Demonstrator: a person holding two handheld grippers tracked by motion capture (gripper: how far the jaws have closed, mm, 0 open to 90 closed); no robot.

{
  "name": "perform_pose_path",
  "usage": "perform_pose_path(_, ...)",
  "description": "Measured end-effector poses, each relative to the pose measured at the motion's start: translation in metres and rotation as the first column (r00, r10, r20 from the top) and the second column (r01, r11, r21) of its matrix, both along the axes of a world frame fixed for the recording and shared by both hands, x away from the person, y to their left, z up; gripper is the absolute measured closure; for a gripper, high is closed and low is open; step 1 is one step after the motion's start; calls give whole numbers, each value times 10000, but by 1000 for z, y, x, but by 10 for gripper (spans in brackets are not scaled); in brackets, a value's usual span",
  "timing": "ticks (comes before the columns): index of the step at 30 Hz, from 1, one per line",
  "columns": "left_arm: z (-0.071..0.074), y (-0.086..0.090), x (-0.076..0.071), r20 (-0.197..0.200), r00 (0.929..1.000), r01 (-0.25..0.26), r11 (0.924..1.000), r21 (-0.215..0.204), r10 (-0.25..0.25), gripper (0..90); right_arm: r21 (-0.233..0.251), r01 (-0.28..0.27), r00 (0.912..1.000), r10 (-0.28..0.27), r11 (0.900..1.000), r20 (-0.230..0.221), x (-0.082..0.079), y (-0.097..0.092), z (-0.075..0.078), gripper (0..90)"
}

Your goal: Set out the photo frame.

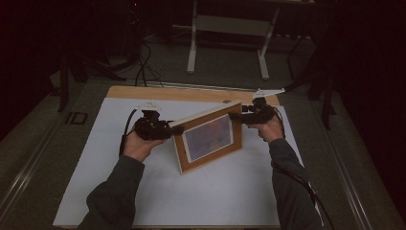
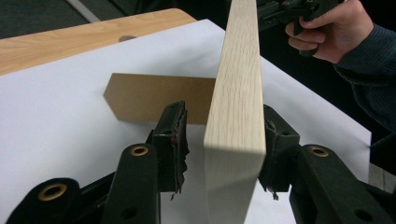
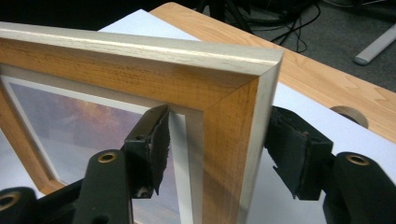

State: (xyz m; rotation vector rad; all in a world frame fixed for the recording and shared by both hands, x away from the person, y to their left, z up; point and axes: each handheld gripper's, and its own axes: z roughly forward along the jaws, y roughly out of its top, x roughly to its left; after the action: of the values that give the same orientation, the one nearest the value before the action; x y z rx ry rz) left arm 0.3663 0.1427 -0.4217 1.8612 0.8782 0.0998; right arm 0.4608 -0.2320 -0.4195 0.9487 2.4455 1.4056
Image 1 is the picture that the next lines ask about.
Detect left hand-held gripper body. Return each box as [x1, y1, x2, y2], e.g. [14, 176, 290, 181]
[133, 101, 172, 142]

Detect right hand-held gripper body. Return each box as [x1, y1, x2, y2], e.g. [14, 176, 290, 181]
[241, 87, 286, 126]

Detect wooden picture frame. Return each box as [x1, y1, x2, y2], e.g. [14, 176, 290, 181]
[168, 99, 244, 176]

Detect person's right hand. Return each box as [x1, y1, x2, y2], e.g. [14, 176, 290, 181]
[247, 114, 285, 144]

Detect person's left hand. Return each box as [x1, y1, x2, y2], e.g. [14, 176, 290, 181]
[122, 128, 168, 163]

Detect black stand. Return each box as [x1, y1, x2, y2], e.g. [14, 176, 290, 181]
[56, 47, 128, 113]
[272, 30, 339, 131]

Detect dark floor plate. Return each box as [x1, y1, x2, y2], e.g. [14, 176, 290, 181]
[64, 111, 89, 126]

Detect white table mat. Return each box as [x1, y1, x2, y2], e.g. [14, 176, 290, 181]
[52, 97, 325, 229]

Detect white metal stand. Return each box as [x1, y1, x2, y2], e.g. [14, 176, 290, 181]
[186, 0, 282, 81]

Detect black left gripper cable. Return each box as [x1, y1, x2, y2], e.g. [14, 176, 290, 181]
[118, 108, 139, 158]

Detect black floor cables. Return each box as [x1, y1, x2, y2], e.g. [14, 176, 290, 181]
[133, 40, 166, 88]

